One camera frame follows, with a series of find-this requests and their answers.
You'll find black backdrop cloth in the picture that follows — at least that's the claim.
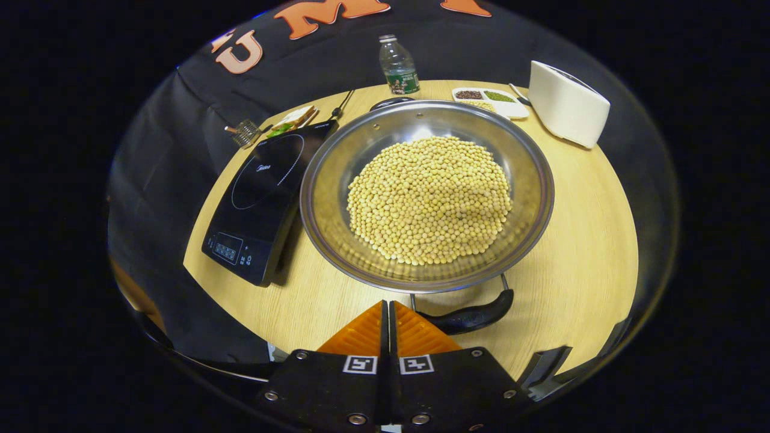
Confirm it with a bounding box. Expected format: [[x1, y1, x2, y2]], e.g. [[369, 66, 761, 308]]
[[107, 0, 680, 367]]

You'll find stainless steel pot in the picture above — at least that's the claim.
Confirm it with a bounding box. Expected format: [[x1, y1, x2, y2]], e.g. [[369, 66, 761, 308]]
[[299, 96, 555, 336]]

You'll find white divided bean tray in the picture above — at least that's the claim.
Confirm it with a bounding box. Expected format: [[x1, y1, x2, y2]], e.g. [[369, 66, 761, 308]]
[[452, 87, 531, 120]]

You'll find black induction cooktop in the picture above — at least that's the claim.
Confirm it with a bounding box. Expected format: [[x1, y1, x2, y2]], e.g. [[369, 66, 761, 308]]
[[201, 119, 339, 287]]

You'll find metal wire holder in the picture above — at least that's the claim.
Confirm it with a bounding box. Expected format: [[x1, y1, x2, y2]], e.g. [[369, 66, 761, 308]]
[[224, 118, 263, 149]]

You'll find black cable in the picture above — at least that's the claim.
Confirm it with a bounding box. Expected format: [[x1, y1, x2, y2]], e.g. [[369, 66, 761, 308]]
[[330, 89, 356, 119]]

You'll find sandwich with lettuce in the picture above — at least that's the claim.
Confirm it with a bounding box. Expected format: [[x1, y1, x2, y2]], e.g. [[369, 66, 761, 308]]
[[265, 105, 319, 139]]

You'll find clear plastic water bottle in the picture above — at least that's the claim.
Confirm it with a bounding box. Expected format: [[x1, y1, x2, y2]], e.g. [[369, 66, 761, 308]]
[[378, 34, 421, 96]]

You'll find pile of yellow soybeans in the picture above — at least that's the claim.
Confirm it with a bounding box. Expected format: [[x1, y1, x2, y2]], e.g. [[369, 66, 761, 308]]
[[346, 135, 514, 266]]

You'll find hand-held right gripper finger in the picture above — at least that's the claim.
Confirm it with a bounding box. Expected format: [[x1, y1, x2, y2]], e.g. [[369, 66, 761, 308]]
[[256, 299, 392, 429], [389, 299, 530, 431]]

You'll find white toaster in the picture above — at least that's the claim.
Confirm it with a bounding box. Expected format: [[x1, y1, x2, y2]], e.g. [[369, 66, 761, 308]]
[[528, 60, 611, 149]]

